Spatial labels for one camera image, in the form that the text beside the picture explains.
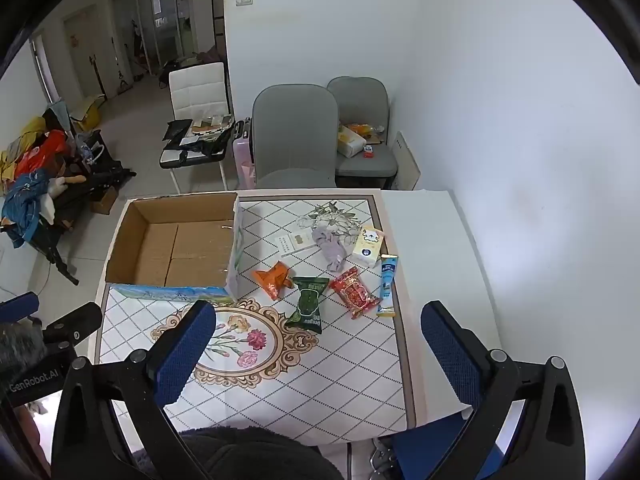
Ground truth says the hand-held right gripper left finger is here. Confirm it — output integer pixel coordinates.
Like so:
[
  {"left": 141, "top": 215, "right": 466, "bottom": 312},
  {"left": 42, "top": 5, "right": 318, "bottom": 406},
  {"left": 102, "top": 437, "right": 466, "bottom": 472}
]
[{"left": 50, "top": 300, "right": 217, "bottom": 480}]

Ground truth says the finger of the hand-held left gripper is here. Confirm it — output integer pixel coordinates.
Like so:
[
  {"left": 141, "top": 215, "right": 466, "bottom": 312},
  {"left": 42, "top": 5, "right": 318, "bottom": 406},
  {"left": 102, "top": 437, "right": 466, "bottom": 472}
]
[
  {"left": 42, "top": 302, "right": 104, "bottom": 347},
  {"left": 0, "top": 292, "right": 41, "bottom": 322}
]

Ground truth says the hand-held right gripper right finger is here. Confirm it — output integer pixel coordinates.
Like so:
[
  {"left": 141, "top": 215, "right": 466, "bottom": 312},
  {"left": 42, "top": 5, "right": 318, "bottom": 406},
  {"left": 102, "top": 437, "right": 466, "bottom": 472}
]
[{"left": 421, "top": 301, "right": 587, "bottom": 480}]

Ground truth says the blue yellow stick packet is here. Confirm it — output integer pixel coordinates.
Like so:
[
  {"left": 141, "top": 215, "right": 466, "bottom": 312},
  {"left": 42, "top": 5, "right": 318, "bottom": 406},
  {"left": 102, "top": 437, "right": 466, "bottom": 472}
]
[{"left": 376, "top": 254, "right": 402, "bottom": 318}]

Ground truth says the orange snack packet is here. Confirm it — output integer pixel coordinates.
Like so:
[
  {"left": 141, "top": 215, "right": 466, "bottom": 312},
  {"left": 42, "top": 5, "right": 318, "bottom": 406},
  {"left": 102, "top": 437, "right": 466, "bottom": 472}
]
[{"left": 252, "top": 262, "right": 295, "bottom": 301}]

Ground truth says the red snack packet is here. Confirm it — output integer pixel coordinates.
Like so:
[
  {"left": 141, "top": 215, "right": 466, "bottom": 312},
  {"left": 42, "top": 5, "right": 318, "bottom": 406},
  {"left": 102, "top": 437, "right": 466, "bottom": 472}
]
[{"left": 328, "top": 267, "right": 382, "bottom": 320}]

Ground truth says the green snack packet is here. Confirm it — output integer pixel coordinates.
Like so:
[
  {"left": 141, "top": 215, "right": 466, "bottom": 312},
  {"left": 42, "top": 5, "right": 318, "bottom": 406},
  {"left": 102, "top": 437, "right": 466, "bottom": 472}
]
[{"left": 285, "top": 276, "right": 331, "bottom": 335}]

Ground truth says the white yellow tissue pack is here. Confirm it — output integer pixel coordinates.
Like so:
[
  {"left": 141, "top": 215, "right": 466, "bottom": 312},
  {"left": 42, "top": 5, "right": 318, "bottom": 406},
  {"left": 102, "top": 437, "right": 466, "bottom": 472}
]
[{"left": 348, "top": 225, "right": 386, "bottom": 268}]

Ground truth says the white card packet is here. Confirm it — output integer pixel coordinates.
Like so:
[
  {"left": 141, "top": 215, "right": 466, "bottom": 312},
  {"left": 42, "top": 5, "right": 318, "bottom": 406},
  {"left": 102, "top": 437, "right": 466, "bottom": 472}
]
[{"left": 274, "top": 231, "right": 318, "bottom": 257}]

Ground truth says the purple cloth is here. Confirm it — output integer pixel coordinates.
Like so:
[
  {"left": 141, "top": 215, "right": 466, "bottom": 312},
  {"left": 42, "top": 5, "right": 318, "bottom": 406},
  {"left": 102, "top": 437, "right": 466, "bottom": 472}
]
[{"left": 311, "top": 226, "right": 347, "bottom": 272}]

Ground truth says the person's left forearm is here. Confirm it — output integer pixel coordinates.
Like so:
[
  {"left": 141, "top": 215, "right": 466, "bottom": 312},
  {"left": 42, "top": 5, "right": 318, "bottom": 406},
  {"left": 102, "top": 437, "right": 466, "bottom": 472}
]
[{"left": 0, "top": 321, "right": 48, "bottom": 367}]

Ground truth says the blue cloth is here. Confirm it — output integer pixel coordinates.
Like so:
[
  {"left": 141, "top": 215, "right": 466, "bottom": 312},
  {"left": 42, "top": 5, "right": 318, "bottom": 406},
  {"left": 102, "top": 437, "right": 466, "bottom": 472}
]
[{"left": 2, "top": 170, "right": 53, "bottom": 248}]

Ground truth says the blue stool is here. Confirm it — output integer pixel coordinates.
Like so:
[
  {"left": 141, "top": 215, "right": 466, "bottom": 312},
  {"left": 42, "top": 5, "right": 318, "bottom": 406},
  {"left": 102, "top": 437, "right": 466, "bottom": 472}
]
[{"left": 372, "top": 407, "right": 503, "bottom": 480}]

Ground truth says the small cardboard box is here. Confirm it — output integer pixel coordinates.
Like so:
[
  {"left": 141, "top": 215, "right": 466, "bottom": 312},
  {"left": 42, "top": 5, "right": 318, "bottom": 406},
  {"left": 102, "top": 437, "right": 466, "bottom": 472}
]
[{"left": 90, "top": 187, "right": 119, "bottom": 216}]

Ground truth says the floral printed tablecloth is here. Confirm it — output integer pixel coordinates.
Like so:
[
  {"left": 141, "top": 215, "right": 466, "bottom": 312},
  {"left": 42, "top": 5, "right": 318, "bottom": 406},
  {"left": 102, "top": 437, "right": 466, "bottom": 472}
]
[{"left": 94, "top": 187, "right": 426, "bottom": 446}]

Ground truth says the pile of clothes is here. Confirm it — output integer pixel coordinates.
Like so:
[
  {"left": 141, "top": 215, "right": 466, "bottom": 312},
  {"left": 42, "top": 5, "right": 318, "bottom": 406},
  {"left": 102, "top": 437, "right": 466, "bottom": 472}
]
[{"left": 30, "top": 130, "right": 137, "bottom": 286}]

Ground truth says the red bag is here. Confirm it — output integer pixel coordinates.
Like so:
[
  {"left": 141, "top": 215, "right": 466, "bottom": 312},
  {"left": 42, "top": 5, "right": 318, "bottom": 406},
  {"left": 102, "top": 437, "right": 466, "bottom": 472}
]
[{"left": 20, "top": 130, "right": 68, "bottom": 176}]

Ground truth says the yellow cloth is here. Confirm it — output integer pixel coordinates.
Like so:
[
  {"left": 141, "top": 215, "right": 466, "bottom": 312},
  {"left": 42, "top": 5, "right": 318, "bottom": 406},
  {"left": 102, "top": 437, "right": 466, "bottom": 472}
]
[{"left": 0, "top": 117, "right": 46, "bottom": 181}]

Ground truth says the white board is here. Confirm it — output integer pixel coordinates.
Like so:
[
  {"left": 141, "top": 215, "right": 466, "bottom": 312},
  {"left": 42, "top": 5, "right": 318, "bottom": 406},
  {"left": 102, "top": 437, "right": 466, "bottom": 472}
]
[{"left": 390, "top": 131, "right": 422, "bottom": 191}]

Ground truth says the pink suitcase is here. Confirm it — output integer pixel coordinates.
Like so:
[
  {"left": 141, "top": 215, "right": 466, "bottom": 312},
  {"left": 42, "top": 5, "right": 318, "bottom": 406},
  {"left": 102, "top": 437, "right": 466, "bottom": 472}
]
[{"left": 231, "top": 117, "right": 257, "bottom": 191}]

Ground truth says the yellow box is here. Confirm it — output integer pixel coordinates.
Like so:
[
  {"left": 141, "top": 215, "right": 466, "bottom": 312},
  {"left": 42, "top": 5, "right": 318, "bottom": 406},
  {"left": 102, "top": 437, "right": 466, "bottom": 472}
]
[{"left": 70, "top": 95, "right": 108, "bottom": 131}]

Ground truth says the black bag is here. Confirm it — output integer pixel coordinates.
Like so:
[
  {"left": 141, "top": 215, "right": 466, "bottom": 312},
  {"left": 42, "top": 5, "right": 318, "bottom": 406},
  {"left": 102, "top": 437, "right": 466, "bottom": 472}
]
[{"left": 162, "top": 119, "right": 194, "bottom": 151}]

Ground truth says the pile of papers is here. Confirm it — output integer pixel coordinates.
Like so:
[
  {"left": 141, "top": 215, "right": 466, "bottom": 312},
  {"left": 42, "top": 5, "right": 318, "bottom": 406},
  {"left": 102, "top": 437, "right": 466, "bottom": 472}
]
[{"left": 185, "top": 115, "right": 236, "bottom": 156}]

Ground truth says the white yellow tissue bag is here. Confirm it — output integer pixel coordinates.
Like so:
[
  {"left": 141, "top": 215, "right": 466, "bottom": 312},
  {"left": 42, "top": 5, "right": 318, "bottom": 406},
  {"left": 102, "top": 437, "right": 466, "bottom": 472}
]
[{"left": 336, "top": 125, "right": 368, "bottom": 157}]

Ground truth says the orange snack bag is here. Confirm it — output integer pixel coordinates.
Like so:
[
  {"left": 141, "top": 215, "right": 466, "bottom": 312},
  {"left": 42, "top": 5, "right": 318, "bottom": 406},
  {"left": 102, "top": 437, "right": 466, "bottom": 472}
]
[{"left": 350, "top": 122, "right": 386, "bottom": 143}]

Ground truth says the grey chair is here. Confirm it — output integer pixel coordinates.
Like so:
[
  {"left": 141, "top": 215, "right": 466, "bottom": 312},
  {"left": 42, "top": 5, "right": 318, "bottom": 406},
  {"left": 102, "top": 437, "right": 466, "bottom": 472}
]
[
  {"left": 327, "top": 76, "right": 398, "bottom": 178},
  {"left": 251, "top": 84, "right": 338, "bottom": 191}
]

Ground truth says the wooden door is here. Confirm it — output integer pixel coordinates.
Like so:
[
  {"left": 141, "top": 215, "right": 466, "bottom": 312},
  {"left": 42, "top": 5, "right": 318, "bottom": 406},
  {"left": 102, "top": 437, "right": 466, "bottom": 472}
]
[{"left": 62, "top": 5, "right": 107, "bottom": 106}]

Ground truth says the white padded chair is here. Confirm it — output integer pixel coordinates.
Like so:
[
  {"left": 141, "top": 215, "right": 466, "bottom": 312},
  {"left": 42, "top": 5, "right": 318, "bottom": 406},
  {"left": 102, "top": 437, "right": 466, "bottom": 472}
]
[{"left": 160, "top": 62, "right": 236, "bottom": 193}]

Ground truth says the glass sliding door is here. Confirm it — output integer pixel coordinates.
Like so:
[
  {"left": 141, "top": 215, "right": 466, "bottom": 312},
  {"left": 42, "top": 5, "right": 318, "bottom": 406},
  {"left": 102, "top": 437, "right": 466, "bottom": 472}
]
[{"left": 110, "top": 0, "right": 197, "bottom": 81}]

